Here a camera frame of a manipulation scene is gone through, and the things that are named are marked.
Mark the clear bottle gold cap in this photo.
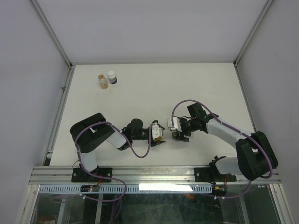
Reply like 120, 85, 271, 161
98, 74, 108, 90

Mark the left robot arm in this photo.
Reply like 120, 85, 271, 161
70, 113, 165, 181

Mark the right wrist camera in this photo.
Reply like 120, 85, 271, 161
167, 116, 181, 132

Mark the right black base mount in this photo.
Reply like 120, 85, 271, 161
194, 167, 237, 183

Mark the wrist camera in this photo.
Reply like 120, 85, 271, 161
167, 116, 181, 132
151, 121, 165, 140

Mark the left aluminium frame post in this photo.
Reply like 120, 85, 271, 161
29, 0, 72, 68

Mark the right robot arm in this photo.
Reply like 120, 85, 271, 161
167, 100, 278, 181

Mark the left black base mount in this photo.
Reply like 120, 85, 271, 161
71, 168, 113, 183

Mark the right aluminium frame post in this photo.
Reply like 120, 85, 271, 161
233, 0, 274, 67

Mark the aluminium frame post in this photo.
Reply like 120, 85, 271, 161
29, 0, 72, 68
233, 0, 274, 67

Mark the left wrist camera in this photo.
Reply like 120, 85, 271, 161
151, 121, 165, 140

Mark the slotted cable duct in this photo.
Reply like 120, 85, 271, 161
39, 183, 212, 194

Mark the aluminium mounting rail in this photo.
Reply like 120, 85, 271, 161
30, 165, 280, 185

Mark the white cap pill bottle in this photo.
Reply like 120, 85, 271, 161
107, 70, 117, 84

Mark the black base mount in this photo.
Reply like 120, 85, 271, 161
194, 167, 237, 183
71, 168, 113, 183

